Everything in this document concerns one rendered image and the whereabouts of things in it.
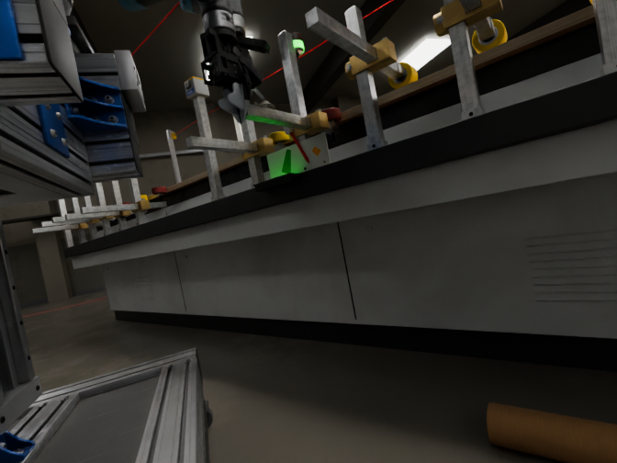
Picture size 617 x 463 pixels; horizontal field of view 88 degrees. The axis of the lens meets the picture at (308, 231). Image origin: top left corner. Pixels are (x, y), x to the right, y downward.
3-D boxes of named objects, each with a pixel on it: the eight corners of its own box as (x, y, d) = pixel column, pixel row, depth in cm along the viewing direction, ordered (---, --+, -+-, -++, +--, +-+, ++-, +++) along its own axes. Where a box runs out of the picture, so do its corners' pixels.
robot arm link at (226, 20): (221, 33, 84) (241, 16, 79) (224, 50, 85) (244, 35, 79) (196, 22, 79) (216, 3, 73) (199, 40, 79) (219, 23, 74)
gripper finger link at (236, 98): (226, 120, 77) (219, 82, 77) (245, 124, 82) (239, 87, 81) (234, 116, 75) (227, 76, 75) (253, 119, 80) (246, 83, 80)
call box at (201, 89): (196, 94, 133) (192, 75, 133) (186, 100, 137) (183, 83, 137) (210, 97, 138) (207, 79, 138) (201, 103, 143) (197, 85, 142)
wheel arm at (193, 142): (194, 148, 96) (190, 134, 96) (187, 152, 98) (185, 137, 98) (288, 155, 130) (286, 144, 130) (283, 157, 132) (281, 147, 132)
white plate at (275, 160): (330, 163, 99) (324, 131, 99) (271, 183, 115) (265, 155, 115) (330, 163, 99) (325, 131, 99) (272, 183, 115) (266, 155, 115)
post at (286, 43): (311, 175, 105) (284, 28, 103) (304, 176, 107) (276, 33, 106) (318, 175, 108) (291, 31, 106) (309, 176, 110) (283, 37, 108)
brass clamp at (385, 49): (389, 55, 83) (386, 36, 83) (345, 77, 91) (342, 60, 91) (398, 62, 88) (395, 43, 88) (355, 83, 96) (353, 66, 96)
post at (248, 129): (263, 206, 120) (238, 78, 119) (256, 208, 123) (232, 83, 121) (269, 205, 123) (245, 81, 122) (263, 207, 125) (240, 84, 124)
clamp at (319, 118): (320, 126, 99) (318, 110, 99) (288, 140, 108) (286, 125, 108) (330, 128, 104) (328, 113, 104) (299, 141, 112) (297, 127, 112)
